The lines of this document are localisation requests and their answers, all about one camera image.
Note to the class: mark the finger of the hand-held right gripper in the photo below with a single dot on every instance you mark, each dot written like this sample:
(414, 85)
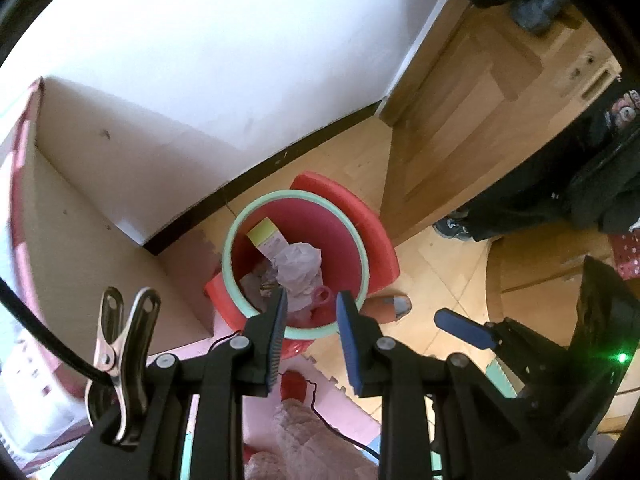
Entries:
(460, 325)

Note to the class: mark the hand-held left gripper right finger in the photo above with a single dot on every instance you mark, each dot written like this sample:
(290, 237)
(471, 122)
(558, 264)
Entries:
(348, 350)

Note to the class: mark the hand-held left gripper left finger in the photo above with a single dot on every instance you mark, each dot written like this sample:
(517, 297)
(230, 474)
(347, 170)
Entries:
(277, 340)

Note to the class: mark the clear plastic bag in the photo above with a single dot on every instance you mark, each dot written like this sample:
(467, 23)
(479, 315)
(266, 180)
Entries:
(297, 270)

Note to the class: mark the red bin with green rim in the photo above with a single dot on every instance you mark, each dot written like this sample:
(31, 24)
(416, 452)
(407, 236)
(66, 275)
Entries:
(340, 240)

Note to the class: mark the orange grey slipper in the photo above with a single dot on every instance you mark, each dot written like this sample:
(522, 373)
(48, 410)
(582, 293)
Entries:
(387, 307)

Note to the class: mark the pink plastic piece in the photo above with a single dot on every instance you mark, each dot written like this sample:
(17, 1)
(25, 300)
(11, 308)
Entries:
(322, 297)

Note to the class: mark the coloured foam floor mat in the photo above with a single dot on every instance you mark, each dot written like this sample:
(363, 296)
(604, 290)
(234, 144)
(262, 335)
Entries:
(345, 410)

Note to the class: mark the wooden cabinet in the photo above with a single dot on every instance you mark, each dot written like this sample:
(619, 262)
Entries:
(540, 270)

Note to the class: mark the yellow green carton box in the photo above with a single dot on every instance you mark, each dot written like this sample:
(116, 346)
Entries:
(265, 235)

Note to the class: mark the red bin lid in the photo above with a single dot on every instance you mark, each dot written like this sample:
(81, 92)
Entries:
(370, 230)

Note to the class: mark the pink plastic basket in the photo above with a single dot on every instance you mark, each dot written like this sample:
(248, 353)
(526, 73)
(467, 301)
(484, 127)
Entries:
(627, 255)

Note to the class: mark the metal spring clip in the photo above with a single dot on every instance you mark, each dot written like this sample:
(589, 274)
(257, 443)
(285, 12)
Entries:
(120, 340)

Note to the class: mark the wooden door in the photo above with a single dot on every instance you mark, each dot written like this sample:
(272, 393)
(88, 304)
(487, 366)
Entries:
(450, 135)

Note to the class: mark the large cardboard box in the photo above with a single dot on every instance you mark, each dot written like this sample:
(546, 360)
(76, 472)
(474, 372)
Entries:
(100, 210)

